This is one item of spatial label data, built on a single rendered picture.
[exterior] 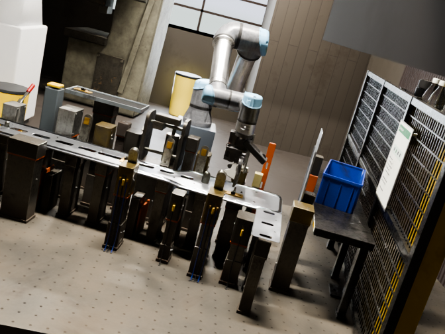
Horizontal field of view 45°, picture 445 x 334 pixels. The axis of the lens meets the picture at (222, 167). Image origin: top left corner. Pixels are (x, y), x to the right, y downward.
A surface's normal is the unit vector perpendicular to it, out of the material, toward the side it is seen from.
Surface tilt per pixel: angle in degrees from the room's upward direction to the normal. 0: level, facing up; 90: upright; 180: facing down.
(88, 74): 90
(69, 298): 0
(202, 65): 90
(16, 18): 80
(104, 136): 90
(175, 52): 90
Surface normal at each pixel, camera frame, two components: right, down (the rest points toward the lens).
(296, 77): 0.02, 0.29
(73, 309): 0.24, -0.93
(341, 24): -0.97, -0.22
